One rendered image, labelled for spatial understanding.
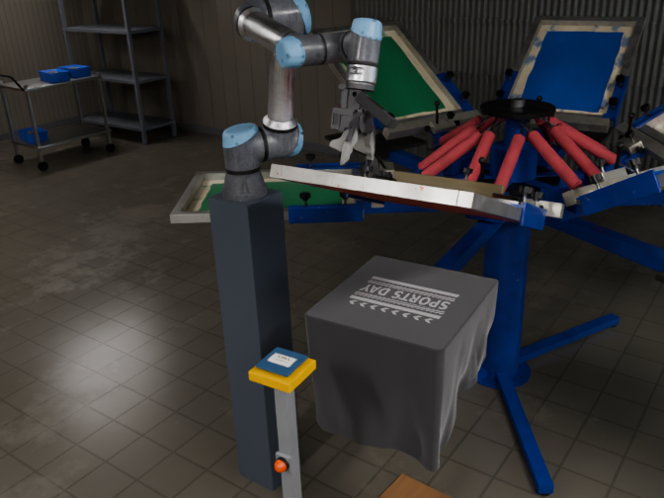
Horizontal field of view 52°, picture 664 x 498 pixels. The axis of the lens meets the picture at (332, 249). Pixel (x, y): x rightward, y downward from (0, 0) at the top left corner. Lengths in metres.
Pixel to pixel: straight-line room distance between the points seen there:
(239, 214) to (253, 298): 0.31
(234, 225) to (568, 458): 1.69
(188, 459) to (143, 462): 0.19
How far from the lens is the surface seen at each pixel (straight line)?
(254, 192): 2.25
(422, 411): 2.01
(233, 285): 2.39
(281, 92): 2.20
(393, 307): 2.07
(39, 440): 3.39
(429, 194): 1.67
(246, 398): 2.64
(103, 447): 3.23
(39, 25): 9.29
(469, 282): 2.24
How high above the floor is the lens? 1.95
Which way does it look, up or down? 24 degrees down
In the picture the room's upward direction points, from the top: 2 degrees counter-clockwise
